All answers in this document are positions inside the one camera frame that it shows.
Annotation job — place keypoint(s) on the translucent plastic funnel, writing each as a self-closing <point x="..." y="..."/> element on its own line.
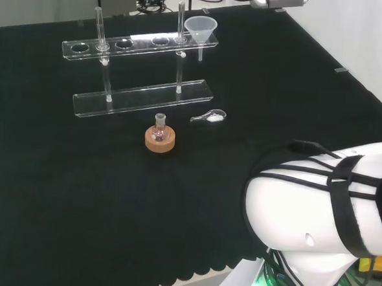
<point x="199" y="28"/>

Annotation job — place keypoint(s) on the small grey cloth clip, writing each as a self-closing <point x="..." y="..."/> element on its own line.
<point x="206" y="11"/>
<point x="279" y="11"/>
<point x="341" y="70"/>

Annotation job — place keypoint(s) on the small round-bottom glass flask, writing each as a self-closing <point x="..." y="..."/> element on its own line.
<point x="159" y="133"/>

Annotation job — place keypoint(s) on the black cloth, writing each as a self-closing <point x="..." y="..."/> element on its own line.
<point x="77" y="191"/>

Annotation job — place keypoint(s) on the yellow stop button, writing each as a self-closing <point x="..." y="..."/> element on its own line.
<point x="381" y="266"/>

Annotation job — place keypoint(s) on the clear acrylic funnel stand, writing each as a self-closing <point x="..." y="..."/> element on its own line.
<point x="142" y="96"/>

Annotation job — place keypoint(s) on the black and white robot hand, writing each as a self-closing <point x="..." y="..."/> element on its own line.
<point x="284" y="1"/>

